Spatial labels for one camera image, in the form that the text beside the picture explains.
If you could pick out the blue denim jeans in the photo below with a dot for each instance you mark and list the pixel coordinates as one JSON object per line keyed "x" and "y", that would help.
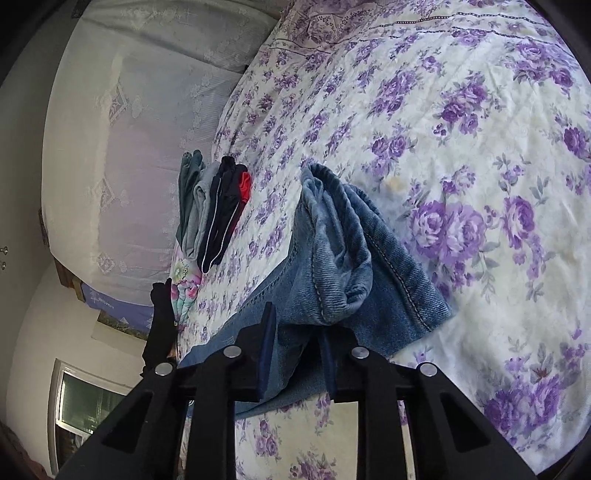
{"x": 346, "y": 267}

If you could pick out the red folded garment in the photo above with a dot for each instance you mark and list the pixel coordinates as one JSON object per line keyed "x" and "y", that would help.
{"x": 244, "y": 187}

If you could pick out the window with white frame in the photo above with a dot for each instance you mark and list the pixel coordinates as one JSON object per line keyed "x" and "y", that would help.
{"x": 78, "y": 402}

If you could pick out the dark navy folded pants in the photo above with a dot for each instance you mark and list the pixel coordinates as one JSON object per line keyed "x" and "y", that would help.
{"x": 223, "y": 215}

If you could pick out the black garment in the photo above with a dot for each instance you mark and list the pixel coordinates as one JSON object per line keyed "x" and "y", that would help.
{"x": 163, "y": 330}

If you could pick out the floral turquoise folded quilt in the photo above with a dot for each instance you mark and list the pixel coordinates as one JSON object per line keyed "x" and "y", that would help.
{"x": 185, "y": 284}

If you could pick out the blue patterned pillow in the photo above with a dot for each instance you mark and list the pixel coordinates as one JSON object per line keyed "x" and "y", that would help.
{"x": 137, "y": 317}

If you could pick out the teal folded pants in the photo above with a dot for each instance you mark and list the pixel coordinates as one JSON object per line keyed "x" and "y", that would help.
{"x": 192, "y": 165}

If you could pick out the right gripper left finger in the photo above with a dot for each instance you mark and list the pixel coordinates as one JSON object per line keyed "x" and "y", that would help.
{"x": 141, "y": 437}

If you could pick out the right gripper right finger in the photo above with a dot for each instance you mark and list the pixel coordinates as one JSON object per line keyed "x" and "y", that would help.
{"x": 413, "y": 420}

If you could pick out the grey folded pants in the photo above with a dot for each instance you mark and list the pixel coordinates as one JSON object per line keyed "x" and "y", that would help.
{"x": 194, "y": 232}

